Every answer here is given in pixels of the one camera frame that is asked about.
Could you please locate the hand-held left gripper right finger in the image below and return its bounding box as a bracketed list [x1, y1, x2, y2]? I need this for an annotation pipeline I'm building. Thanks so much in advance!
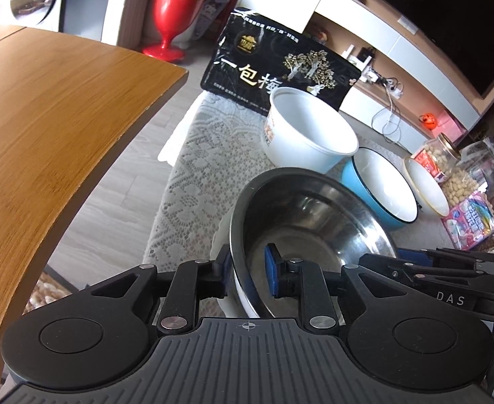
[264, 243, 399, 332]

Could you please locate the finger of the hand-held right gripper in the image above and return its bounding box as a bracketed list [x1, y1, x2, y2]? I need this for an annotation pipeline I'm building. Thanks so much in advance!
[359, 254, 494, 292]
[396, 247, 494, 267]

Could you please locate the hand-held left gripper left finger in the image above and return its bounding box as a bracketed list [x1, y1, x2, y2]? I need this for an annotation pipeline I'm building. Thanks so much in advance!
[88, 246, 233, 334]

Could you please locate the large white ceramic bowl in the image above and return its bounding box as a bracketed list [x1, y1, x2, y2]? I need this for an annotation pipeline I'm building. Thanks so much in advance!
[210, 214, 261, 319]

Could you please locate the stainless steel bowl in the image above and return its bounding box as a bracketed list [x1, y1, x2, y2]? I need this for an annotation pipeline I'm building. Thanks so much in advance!
[229, 168, 400, 319]

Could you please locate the white bowl with yellow rim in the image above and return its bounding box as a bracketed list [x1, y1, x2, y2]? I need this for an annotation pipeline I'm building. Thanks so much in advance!
[403, 157, 451, 219]

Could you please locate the blue enamel bowl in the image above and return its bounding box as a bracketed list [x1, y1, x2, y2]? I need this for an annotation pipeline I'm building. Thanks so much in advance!
[340, 147, 420, 232]

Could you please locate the white plastic bowl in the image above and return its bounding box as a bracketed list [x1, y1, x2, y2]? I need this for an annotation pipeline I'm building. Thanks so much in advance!
[260, 87, 360, 174]

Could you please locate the pink marshmallow bag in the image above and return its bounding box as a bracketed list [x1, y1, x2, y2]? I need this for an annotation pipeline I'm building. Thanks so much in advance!
[440, 191, 494, 250]

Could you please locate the large round glass jar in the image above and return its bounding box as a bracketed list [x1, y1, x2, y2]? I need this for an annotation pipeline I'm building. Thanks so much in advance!
[441, 136, 494, 228]

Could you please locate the peanut jar with red label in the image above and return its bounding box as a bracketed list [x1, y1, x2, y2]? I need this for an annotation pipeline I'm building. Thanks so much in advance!
[413, 133, 463, 184]

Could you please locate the white lace tablecloth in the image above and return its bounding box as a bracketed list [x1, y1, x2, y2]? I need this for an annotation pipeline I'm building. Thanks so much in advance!
[143, 90, 446, 279]

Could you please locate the patterned rug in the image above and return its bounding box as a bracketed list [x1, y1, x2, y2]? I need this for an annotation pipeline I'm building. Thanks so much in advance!
[27, 273, 77, 314]

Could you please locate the white power strip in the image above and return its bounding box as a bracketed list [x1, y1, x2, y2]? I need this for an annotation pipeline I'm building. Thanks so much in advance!
[366, 71, 404, 98]

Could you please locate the black snack bag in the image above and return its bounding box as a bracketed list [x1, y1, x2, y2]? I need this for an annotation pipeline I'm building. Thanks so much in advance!
[200, 7, 362, 112]

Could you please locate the wooden table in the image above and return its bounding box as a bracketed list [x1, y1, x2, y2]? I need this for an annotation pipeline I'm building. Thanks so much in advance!
[0, 23, 189, 392]

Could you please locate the white router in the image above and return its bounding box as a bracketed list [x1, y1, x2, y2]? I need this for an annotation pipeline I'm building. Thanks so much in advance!
[343, 44, 377, 69]

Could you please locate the white cabinet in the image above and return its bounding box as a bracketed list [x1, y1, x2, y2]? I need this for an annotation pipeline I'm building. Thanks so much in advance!
[234, 0, 494, 146]

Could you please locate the black television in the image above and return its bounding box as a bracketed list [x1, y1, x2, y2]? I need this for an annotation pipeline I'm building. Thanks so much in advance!
[330, 0, 494, 98]

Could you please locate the red trash can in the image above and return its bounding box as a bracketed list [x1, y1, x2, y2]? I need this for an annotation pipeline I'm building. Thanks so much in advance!
[143, 0, 213, 62]

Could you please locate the grey skateboard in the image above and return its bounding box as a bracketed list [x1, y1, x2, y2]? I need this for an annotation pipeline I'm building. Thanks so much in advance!
[192, 0, 231, 41]

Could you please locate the white cable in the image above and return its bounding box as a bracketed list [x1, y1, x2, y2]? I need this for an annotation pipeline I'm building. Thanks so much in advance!
[371, 91, 404, 140]

